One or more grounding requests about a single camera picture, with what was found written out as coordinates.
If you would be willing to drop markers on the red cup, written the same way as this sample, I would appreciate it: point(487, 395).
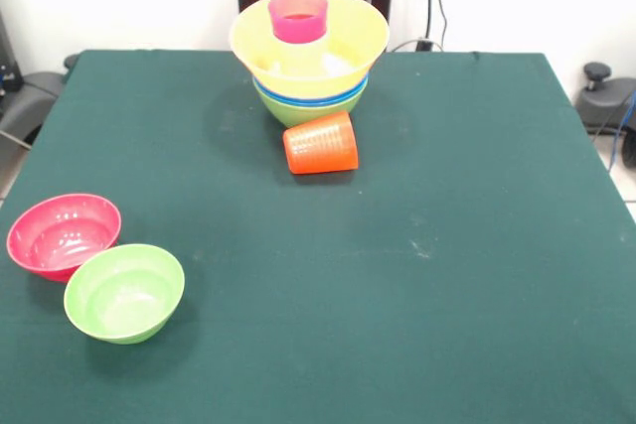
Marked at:
point(320, 146)

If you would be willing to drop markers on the blue bowl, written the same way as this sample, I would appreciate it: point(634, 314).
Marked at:
point(298, 96)
point(308, 102)

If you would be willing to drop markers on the large green bowl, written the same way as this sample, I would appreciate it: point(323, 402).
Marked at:
point(308, 113)

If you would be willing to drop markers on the dark grey pedestal foot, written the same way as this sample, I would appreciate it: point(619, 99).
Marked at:
point(30, 96)
point(603, 101)

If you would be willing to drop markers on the small green bowl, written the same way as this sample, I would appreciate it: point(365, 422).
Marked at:
point(124, 295)

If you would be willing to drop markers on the dark green tablecloth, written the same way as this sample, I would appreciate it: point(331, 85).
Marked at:
point(318, 384)

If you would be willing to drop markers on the large orange bowl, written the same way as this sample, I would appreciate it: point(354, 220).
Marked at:
point(253, 42)

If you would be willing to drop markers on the yellow cup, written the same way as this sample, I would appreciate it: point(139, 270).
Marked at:
point(300, 54)

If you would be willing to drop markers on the small pink bowl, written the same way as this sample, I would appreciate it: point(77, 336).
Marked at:
point(54, 225)

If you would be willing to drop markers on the purple cup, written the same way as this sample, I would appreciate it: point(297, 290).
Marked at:
point(298, 24)

